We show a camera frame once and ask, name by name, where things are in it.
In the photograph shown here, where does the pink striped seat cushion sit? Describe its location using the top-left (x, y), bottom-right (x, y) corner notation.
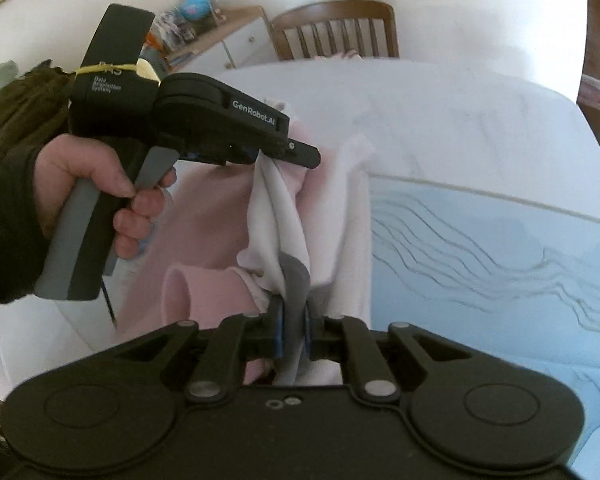
top-left (316, 49), bottom-right (366, 62)

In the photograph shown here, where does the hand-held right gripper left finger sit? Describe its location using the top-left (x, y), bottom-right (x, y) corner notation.
top-left (112, 294), bottom-right (286, 403)

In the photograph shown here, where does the dark brown cloth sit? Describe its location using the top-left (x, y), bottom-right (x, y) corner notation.
top-left (0, 59), bottom-right (78, 166)

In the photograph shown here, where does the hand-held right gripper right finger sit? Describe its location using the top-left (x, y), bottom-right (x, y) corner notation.
top-left (300, 305), bottom-right (473, 403)

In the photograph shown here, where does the blue globe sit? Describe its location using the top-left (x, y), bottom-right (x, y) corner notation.
top-left (177, 0), bottom-right (213, 23)

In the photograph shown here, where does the white sideboard with wooden top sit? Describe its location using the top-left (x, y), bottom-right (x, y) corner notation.
top-left (147, 5), bottom-right (281, 77)

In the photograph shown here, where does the person's left forearm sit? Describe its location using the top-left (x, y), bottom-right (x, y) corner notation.
top-left (0, 144), bottom-right (56, 314)

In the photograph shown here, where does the pink sweatshirt with grey sleeves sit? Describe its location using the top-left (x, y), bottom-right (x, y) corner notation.
top-left (114, 99), bottom-right (375, 387)

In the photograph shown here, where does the person's left hand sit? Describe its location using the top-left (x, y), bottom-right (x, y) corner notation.
top-left (34, 132), bottom-right (177, 261)

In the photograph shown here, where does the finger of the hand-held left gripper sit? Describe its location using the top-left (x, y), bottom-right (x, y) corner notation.
top-left (254, 137), bottom-right (322, 170)

